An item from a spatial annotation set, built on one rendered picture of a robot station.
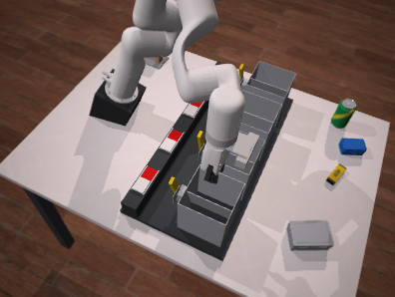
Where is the blue box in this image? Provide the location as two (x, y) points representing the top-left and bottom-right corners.
(339, 138), (367, 155)

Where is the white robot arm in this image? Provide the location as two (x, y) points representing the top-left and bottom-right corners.
(102, 0), (259, 169)

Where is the grey flat case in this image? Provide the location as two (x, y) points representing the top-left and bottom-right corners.
(286, 220), (334, 251)

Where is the green drink can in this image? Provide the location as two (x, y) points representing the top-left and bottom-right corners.
(331, 99), (356, 129)

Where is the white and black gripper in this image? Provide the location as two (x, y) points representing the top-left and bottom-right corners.
(200, 140), (230, 184)

